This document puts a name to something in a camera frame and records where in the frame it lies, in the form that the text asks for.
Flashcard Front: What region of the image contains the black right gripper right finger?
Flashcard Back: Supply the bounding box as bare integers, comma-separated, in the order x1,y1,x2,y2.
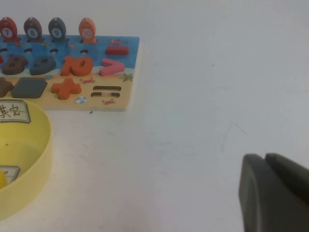
265,152,309,196

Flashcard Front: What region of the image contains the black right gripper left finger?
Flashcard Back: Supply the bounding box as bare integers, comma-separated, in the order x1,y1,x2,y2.
238,153,309,232

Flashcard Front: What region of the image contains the pink greater-than sign piece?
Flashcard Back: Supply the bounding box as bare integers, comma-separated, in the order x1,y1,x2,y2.
99,58,125,76

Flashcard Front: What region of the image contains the red minus sign piece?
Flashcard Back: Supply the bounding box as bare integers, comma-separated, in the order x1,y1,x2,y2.
106,45,129,56

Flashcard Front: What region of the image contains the colourful wooden puzzle board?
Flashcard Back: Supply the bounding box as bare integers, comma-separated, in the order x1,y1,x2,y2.
0,35,140,113

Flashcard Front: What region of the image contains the orange plus sign piece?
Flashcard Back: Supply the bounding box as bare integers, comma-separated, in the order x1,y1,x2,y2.
51,77,82,101

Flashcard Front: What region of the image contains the yellow plastic bowl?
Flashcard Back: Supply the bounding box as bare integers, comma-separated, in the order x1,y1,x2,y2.
0,99,53,222

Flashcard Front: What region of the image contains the orange fish piece number 10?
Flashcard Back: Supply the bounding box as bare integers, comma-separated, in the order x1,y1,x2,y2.
78,17,98,44

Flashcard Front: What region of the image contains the grey fish piece number 9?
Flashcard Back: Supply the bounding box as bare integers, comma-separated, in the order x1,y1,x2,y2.
48,17,67,43

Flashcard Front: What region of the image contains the brown fish piece number 8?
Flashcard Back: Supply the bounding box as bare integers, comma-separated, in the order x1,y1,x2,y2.
23,17,43,43

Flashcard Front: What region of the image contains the red fish piece number 7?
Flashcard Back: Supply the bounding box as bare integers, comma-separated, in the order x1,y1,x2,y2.
0,16,17,42

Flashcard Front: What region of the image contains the orange wooden number 10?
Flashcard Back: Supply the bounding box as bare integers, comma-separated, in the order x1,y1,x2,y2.
60,56,94,77

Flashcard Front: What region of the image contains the grey wooden digit 9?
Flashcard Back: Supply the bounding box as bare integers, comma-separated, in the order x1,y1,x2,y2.
30,56,56,76

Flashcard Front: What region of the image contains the grey square block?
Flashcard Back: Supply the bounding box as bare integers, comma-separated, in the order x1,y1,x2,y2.
12,77,48,99

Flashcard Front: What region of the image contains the brown star block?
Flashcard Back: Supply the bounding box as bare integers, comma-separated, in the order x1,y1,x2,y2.
0,77,14,98

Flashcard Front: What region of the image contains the brown wooden digit 8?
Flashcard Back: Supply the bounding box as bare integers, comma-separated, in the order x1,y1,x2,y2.
1,55,28,75

